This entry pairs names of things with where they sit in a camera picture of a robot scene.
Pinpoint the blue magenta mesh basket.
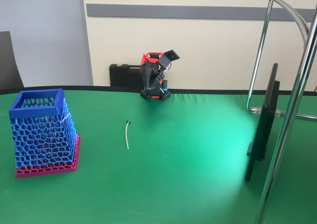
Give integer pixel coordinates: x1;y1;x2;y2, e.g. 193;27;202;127
8;88;81;179

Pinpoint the black plastic tool case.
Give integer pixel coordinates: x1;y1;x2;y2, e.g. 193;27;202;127
109;63;144;87

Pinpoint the green table cloth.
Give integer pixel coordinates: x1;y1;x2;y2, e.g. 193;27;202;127
0;85;317;224

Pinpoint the black LED light panel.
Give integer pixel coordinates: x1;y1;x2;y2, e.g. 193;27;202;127
244;63;281;182

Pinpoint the chrome tube stand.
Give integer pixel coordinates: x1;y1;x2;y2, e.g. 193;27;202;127
245;0;317;224

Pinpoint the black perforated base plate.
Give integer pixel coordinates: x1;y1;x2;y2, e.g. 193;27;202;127
140;89;172;101

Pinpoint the black camera on bracket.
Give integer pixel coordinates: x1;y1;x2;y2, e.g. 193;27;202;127
158;50;181;70

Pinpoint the grey wall rail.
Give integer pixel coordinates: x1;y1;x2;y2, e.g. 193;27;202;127
86;3;316;21

